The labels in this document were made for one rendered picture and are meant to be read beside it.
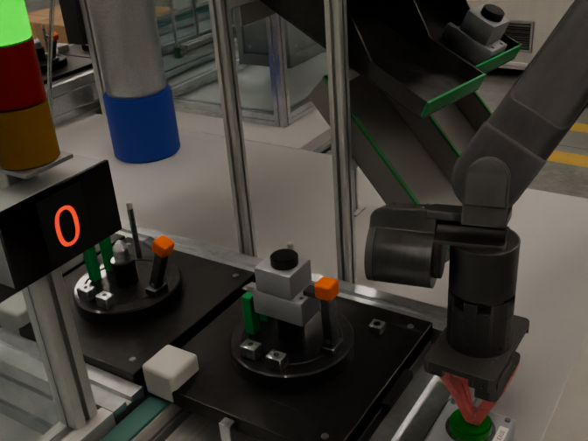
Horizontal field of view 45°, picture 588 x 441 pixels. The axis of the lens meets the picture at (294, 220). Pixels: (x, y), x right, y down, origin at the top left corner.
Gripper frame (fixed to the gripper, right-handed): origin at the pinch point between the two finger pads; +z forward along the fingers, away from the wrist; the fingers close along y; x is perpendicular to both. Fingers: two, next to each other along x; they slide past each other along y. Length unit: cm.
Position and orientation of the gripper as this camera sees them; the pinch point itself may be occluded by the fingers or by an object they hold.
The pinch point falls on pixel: (473, 415)
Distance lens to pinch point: 73.8
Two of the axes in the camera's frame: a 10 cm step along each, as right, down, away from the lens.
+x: 8.4, 2.0, -5.0
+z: 0.6, 8.9, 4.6
